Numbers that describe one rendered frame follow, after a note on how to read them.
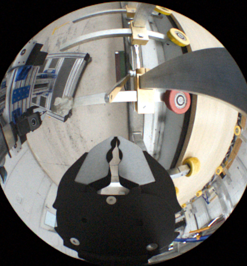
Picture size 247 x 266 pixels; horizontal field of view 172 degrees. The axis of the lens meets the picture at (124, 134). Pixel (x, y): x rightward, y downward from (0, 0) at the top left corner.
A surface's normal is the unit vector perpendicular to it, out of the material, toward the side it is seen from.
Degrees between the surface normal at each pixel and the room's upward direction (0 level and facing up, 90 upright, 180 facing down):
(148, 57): 0
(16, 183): 90
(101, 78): 0
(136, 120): 0
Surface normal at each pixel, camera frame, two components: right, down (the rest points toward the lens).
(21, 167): 0.99, -0.11
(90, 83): 0.04, 0.47
